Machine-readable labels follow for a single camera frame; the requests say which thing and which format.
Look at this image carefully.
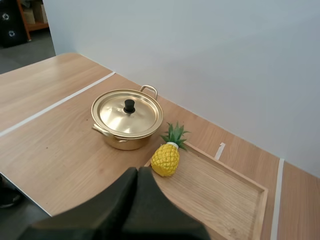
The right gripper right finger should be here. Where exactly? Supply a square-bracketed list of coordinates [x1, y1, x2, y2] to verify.
[119, 166, 211, 240]

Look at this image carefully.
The yellow toy pineapple green crown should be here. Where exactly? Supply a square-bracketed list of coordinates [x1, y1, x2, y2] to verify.
[150, 121, 192, 178]

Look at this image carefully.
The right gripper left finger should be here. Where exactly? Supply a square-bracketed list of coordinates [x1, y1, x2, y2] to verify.
[17, 167, 138, 240]

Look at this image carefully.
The wooden shelf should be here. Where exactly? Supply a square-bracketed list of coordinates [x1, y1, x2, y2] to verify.
[16, 0, 50, 41]

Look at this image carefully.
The gold pot lid black knob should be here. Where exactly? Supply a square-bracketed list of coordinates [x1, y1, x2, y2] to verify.
[90, 88, 164, 139]

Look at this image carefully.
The gold pot with two handles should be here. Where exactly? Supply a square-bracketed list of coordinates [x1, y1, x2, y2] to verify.
[90, 84, 165, 152]

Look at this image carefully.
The shallow wooden tray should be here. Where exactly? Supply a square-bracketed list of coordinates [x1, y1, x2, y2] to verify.
[144, 139, 270, 240]

